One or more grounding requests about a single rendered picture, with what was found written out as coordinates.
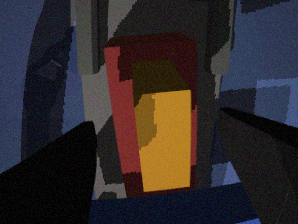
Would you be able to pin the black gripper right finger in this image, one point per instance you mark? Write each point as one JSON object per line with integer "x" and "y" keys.
{"x": 264, "y": 153}

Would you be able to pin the orange rectangular block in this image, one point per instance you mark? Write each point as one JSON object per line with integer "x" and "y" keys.
{"x": 162, "y": 106}

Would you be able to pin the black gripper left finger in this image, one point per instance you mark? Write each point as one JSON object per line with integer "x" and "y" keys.
{"x": 55, "y": 186}

